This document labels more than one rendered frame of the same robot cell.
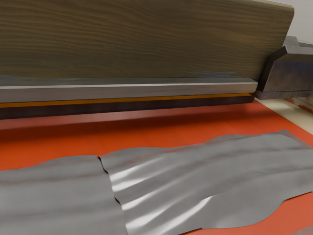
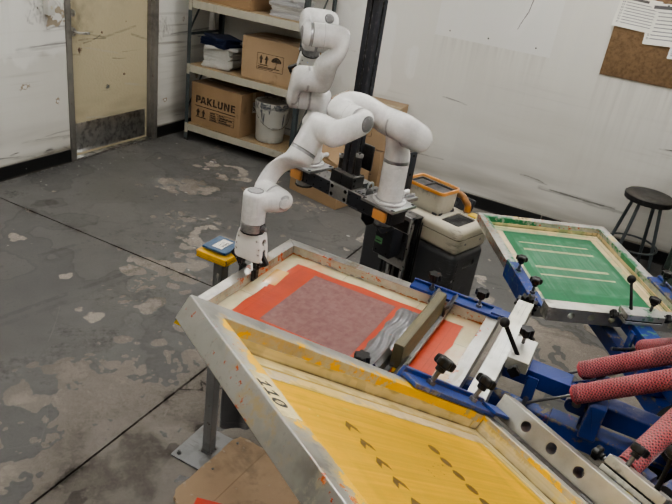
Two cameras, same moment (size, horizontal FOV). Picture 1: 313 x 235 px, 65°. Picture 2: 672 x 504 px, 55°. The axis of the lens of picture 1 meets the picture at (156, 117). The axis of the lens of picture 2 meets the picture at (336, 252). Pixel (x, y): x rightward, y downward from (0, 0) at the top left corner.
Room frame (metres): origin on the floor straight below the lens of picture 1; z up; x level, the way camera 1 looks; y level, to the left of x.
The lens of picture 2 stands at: (1.26, -1.11, 2.00)
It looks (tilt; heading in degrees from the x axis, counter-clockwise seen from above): 26 degrees down; 143
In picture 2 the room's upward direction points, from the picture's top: 9 degrees clockwise
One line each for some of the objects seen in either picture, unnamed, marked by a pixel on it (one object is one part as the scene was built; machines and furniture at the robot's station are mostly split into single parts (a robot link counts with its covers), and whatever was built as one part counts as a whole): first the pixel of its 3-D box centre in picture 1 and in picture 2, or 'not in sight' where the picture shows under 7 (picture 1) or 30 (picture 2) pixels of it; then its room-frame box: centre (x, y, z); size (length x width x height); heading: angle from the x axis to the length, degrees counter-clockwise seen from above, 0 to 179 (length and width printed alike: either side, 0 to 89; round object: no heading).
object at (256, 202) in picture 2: not in sight; (266, 204); (-0.34, -0.19, 1.22); 0.15 x 0.10 x 0.11; 97
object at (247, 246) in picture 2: not in sight; (251, 242); (-0.35, -0.23, 1.09); 0.10 x 0.07 x 0.11; 29
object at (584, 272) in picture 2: not in sight; (594, 264); (0.12, 0.93, 1.05); 1.08 x 0.61 x 0.23; 149
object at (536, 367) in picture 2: not in sight; (537, 375); (0.47, 0.23, 1.02); 0.17 x 0.06 x 0.05; 29
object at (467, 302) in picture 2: not in sight; (453, 304); (0.05, 0.31, 0.98); 0.30 x 0.05 x 0.07; 29
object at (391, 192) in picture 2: not in sight; (395, 180); (-0.42, 0.38, 1.21); 0.16 x 0.13 x 0.15; 102
